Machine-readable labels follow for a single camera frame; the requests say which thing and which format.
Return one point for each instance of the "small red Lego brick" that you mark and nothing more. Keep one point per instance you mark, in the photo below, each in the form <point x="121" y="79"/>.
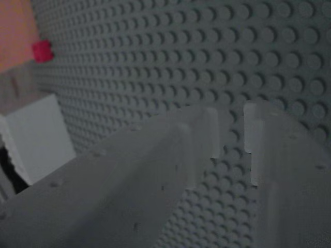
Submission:
<point x="42" y="51"/>

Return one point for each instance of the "white box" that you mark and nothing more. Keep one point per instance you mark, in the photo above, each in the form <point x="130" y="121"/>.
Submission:
<point x="38" y="134"/>

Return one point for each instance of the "grey studded Lego baseplate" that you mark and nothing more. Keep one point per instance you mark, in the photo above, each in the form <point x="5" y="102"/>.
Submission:
<point x="155" y="64"/>

